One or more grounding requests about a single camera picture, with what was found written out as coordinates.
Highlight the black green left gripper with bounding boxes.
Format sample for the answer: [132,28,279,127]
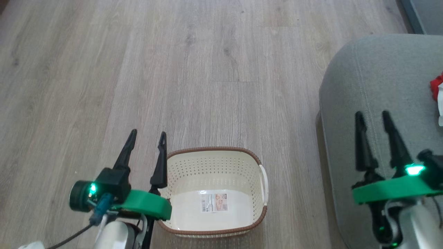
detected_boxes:
[95,129,172,221]

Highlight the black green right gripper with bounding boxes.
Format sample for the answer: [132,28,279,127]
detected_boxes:
[352,111,443,204]

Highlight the red and white garment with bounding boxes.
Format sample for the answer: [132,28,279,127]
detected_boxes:
[429,73,443,127]

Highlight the cream perforated laundry basket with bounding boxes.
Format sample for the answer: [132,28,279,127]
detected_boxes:
[157,147,269,238]

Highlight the grey fabric sofa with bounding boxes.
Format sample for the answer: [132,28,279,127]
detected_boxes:
[318,34,443,249]

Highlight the white product label sticker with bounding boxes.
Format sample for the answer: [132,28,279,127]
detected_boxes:
[200,193,229,213]

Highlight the grey blue floor mat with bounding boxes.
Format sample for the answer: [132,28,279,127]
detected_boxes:
[401,0,443,35]

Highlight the blue left cable connector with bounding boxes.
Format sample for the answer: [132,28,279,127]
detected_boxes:
[89,193,115,225]

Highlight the white tag on left cable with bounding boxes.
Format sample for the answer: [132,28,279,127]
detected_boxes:
[17,241,45,249]

